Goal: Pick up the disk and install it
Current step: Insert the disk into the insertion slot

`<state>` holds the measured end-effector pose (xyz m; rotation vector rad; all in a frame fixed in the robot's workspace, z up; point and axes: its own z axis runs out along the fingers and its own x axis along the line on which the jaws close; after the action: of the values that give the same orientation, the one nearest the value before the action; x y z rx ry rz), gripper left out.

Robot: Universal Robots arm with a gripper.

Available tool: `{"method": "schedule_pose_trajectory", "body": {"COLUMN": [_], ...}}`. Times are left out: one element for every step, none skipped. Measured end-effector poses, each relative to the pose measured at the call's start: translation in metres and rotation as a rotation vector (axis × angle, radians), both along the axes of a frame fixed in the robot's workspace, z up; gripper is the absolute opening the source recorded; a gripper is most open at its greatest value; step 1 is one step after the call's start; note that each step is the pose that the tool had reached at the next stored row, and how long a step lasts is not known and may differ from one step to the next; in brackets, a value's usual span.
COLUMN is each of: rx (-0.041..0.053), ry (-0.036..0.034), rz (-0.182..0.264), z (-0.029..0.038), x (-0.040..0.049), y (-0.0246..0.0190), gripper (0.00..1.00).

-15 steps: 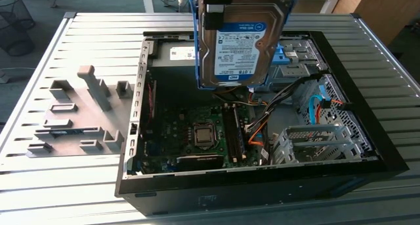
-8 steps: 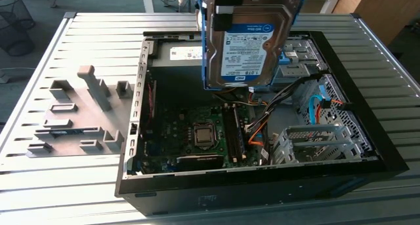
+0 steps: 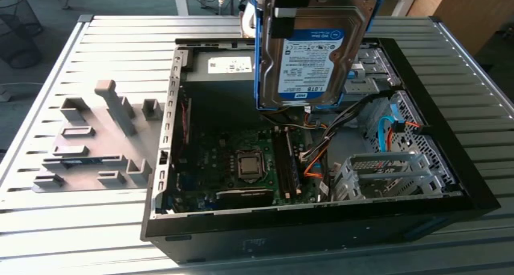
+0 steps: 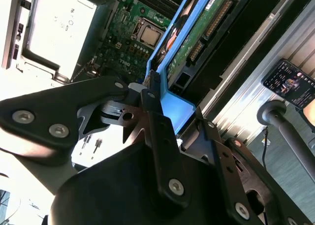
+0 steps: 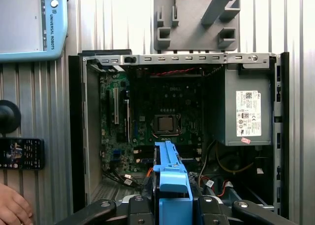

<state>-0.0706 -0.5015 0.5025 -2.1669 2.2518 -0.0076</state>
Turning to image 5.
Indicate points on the hard disk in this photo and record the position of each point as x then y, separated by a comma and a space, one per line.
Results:
172, 183

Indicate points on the CPU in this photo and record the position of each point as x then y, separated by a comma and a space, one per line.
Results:
165, 124

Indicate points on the black open PC case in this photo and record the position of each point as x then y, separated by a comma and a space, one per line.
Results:
76, 136

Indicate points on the black smartphone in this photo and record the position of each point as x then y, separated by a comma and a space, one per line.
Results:
22, 153

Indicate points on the round black knob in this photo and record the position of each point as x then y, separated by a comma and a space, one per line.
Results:
8, 116

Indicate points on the green motherboard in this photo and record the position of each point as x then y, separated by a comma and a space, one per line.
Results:
147, 106

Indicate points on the bare person hand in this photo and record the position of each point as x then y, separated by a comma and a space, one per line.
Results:
12, 207

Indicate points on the black RAM stick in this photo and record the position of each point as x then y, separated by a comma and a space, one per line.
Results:
145, 150
147, 160

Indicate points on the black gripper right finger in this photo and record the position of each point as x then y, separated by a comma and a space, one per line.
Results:
211, 210

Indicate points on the grey power supply unit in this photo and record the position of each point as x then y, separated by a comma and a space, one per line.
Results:
230, 111

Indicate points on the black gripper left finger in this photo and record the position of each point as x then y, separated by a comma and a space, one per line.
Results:
140, 210

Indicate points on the grey parts rack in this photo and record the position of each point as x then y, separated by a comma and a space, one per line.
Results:
187, 25

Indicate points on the CPU socket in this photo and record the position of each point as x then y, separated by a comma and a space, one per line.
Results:
154, 125

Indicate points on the pale blue teach pendant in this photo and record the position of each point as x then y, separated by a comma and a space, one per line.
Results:
22, 20

